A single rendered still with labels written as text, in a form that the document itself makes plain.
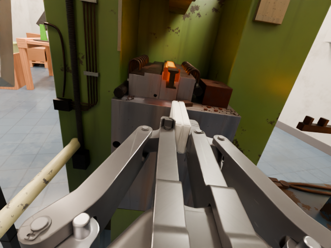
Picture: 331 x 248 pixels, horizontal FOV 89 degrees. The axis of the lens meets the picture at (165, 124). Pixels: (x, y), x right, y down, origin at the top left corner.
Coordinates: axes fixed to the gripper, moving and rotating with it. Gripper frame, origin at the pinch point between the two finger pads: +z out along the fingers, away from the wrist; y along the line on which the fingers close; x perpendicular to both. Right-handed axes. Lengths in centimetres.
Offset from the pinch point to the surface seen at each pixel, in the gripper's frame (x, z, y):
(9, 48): 1.4, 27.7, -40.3
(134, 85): -4.8, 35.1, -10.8
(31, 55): -68, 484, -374
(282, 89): -1, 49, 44
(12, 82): -6.0, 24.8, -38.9
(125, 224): -62, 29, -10
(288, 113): -68, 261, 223
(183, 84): -2.3, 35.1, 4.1
